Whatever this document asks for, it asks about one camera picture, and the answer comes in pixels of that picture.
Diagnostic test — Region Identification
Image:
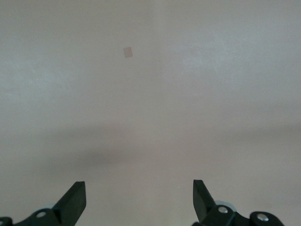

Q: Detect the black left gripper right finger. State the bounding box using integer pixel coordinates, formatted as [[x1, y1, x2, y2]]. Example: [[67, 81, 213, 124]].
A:
[[191, 179, 285, 226]]

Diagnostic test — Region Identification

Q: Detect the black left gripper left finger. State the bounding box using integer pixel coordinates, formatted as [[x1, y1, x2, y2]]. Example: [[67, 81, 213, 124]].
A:
[[0, 180, 87, 226]]

